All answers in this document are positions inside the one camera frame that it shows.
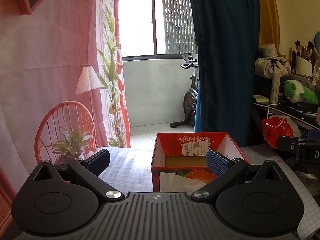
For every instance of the white spray bottle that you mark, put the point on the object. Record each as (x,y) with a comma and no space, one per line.
(275,88)

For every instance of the pink printed backdrop cloth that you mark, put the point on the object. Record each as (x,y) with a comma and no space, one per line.
(60,52)

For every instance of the checkered strawberry tablecloth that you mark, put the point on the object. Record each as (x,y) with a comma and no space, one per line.
(130,170)

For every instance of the red plastic bag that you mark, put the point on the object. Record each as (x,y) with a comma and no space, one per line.
(279,125)

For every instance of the white mesh zipper pouch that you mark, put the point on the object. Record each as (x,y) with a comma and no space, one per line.
(171,182)

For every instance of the black exercise bike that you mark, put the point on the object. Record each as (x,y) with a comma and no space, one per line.
(190,98)

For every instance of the dark teal curtain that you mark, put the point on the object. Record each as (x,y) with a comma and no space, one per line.
(227,37)

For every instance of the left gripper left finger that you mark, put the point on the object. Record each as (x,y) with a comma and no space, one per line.
(59,199)

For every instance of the green white plush toy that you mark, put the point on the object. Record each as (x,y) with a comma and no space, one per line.
(296,92)

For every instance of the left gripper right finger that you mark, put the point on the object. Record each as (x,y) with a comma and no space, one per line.
(247,200)

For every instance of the dark shelf table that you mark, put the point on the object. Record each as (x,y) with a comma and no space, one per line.
(303,116)

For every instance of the beige cloth bundle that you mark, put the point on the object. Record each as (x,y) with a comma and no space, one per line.
(267,67)

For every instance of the white brush holder cup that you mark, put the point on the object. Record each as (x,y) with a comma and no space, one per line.
(303,67)

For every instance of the red strawberry cardboard box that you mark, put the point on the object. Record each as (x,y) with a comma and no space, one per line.
(185,152)

